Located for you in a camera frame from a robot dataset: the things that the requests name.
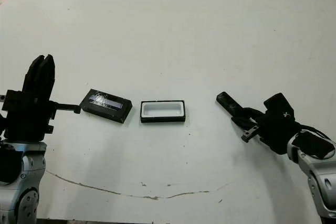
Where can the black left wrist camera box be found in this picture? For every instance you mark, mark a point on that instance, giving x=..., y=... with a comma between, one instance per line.
x=2, y=121

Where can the slim black camera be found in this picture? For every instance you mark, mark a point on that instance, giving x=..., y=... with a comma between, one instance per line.
x=225, y=99

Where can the black box lid with window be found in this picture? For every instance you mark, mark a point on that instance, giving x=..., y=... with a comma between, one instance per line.
x=106, y=106

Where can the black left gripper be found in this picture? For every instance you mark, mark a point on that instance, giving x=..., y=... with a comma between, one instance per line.
x=26, y=119

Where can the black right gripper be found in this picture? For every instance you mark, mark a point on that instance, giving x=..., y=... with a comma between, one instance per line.
x=275, y=134

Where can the black box base white insert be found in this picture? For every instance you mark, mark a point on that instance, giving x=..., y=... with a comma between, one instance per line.
x=162, y=111

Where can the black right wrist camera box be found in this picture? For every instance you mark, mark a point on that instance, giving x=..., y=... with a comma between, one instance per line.
x=278, y=106

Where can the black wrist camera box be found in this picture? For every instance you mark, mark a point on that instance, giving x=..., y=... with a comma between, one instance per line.
x=278, y=106
x=2, y=121

